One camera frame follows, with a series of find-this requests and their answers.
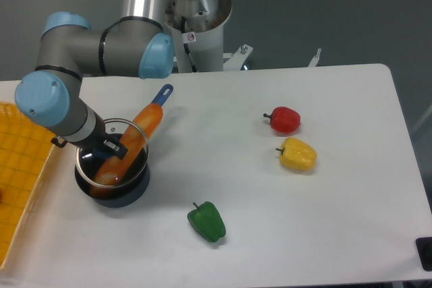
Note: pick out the dark pot with blue handle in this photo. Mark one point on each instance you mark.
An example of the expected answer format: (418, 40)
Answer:
(131, 194)

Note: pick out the black device at table edge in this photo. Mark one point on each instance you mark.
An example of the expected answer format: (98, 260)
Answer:
(424, 248)

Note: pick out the glass pot lid blue knob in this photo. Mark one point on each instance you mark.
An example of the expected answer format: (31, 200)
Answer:
(88, 161)

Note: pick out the red toy bell pepper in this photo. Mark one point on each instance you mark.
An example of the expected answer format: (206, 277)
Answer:
(284, 120)

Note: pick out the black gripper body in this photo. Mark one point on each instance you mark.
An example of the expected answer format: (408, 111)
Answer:
(91, 135)

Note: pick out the toy baguette bread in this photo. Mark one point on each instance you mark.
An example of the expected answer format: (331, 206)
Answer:
(113, 171)

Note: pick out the yellow toy bell pepper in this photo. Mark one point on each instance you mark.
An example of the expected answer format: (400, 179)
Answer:
(296, 154)

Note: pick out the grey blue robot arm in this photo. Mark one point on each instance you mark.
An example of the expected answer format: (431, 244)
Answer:
(135, 46)

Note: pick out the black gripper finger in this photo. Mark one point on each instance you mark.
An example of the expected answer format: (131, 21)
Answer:
(114, 148)

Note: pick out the green toy bell pepper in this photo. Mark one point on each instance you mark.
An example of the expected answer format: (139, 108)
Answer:
(206, 220)

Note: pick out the yellow plastic basket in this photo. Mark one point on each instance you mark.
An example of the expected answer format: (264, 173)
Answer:
(26, 152)

